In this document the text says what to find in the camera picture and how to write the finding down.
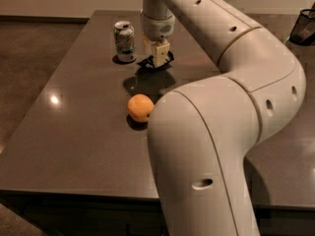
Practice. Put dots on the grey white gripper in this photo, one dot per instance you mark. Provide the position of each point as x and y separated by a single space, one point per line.
157 29

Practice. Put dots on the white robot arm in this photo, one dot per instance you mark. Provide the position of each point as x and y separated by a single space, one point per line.
199 133

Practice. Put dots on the green white 7up can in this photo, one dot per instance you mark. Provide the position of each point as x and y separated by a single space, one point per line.
124 41

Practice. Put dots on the orange fruit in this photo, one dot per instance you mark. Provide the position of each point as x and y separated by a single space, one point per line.
140 107

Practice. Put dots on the black mesh bin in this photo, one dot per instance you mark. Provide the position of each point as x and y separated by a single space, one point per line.
303 32

